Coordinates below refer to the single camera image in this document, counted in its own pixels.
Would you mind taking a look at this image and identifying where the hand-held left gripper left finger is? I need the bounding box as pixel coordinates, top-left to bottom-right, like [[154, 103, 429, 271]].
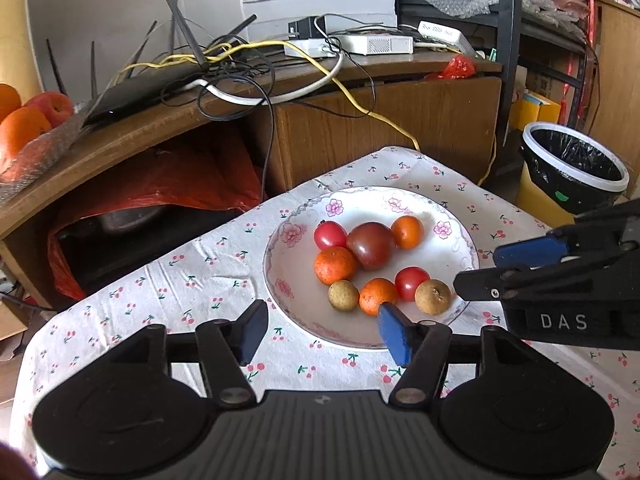
[[107, 300, 269, 407]]

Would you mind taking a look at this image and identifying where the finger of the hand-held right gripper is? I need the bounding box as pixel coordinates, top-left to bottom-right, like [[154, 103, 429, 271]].
[[452, 252, 640, 302], [492, 199, 640, 268]]

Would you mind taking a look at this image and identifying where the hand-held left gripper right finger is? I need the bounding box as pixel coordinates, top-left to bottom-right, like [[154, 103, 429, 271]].
[[377, 301, 538, 407]]

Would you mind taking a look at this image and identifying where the small mandarin orange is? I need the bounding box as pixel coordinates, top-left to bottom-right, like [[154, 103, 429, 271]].
[[314, 246, 358, 285], [391, 215, 425, 250], [359, 278, 399, 317]]

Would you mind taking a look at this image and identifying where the brown longan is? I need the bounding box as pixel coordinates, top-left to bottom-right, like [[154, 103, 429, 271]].
[[414, 279, 452, 316]]

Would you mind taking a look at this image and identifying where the small round red tomato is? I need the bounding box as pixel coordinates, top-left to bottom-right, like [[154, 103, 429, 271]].
[[394, 266, 431, 302]]

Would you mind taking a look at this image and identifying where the yellowish longan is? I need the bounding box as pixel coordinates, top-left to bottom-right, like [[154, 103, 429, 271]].
[[328, 280, 360, 313]]

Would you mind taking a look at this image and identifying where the white floral rimmed plate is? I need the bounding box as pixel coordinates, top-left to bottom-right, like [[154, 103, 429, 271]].
[[262, 186, 480, 350]]

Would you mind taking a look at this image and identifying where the dark purple tomato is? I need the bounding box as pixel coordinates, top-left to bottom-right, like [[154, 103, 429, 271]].
[[346, 222, 397, 270]]

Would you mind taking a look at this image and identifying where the oval red tomato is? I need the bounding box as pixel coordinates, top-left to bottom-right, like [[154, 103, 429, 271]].
[[314, 221, 349, 251]]

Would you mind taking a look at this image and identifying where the yellow bin with black liner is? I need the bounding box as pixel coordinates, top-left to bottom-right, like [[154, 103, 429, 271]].
[[515, 121, 630, 229]]

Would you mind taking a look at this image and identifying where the cherry print tablecloth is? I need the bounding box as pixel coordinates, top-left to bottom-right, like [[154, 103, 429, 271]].
[[10, 146, 640, 480]]

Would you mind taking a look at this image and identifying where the yellow box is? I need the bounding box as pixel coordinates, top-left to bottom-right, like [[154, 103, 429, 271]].
[[509, 91, 562, 134]]

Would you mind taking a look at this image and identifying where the red plastic bag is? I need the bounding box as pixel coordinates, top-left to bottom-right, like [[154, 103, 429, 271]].
[[47, 137, 264, 302]]

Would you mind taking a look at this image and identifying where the wooden cupboard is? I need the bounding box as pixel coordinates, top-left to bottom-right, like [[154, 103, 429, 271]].
[[582, 0, 640, 202]]

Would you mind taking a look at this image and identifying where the black metal shelf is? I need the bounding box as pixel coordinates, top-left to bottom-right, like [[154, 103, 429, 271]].
[[395, 0, 601, 172]]

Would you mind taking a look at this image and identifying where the red plastic wrapper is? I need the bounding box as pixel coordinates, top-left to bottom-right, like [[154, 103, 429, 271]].
[[425, 55, 477, 81]]

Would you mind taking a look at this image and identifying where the wooden television cabinet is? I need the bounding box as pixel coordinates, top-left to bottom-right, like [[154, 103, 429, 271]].
[[0, 52, 503, 311]]

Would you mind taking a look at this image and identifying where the small white device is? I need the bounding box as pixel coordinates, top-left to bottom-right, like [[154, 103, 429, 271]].
[[417, 20, 474, 56]]

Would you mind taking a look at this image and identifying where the cardboard box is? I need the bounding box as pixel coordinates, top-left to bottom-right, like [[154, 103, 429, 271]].
[[0, 300, 29, 362]]

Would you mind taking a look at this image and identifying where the white modem box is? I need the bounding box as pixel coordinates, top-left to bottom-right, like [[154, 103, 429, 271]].
[[339, 34, 415, 57]]

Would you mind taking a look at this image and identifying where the black router with antennas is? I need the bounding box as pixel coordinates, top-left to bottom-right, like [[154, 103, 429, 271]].
[[45, 0, 275, 129]]

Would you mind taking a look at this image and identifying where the glass fruit bowl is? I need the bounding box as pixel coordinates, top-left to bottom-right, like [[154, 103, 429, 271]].
[[0, 102, 93, 206]]

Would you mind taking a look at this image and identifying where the white power strip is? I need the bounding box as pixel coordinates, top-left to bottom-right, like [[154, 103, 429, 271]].
[[284, 39, 342, 59]]

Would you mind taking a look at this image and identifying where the red apple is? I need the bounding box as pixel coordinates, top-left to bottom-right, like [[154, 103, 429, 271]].
[[25, 91, 75, 129]]

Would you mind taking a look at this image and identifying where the large orange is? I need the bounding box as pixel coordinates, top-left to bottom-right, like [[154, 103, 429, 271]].
[[0, 106, 53, 162], [0, 83, 22, 123]]

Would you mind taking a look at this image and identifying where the black power adapter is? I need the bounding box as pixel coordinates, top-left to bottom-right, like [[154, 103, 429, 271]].
[[287, 16, 327, 40]]

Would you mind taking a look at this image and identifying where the yellow cable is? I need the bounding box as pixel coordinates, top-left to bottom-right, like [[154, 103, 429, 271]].
[[112, 40, 497, 187]]

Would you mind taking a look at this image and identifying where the black cable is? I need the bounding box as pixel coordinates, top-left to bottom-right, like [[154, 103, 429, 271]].
[[196, 72, 281, 197]]

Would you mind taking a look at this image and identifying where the white cable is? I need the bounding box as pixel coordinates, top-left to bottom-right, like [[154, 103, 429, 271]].
[[177, 50, 347, 107]]

